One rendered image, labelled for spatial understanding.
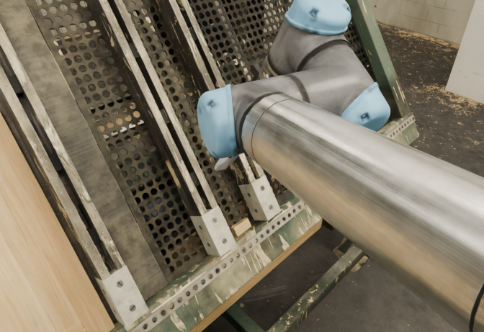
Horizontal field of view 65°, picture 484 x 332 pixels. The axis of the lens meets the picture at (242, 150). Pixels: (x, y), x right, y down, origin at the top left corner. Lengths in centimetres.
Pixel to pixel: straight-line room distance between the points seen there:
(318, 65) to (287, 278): 180
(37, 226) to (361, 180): 82
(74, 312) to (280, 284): 135
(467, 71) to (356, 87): 391
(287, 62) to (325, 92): 11
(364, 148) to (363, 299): 195
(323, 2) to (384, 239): 34
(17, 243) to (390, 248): 84
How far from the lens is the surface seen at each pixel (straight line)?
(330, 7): 50
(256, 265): 117
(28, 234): 97
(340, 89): 44
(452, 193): 22
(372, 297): 222
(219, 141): 38
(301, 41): 49
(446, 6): 589
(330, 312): 211
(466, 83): 438
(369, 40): 178
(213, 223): 105
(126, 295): 98
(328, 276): 201
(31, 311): 99
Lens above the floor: 176
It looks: 35 degrees down
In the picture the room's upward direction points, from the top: straight up
